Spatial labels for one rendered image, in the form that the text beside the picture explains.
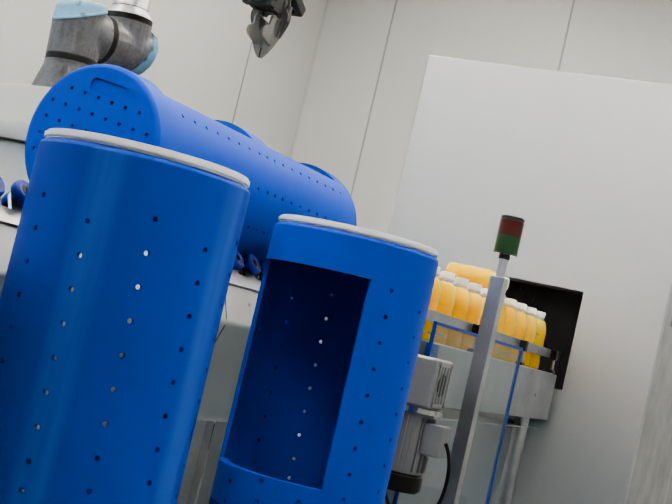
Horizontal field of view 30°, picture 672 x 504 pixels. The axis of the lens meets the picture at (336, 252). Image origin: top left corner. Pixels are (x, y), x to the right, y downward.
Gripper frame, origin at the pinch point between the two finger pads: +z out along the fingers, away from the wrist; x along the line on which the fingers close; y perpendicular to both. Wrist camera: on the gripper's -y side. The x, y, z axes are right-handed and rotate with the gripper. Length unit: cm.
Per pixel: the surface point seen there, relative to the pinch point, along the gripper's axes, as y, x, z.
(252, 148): 13.7, 11.0, 22.6
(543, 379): -195, 23, 54
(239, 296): 7, 12, 52
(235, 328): 9, 14, 58
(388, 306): 43, 59, 48
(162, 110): 48, 12, 24
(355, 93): -471, -207, -95
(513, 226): -79, 37, 18
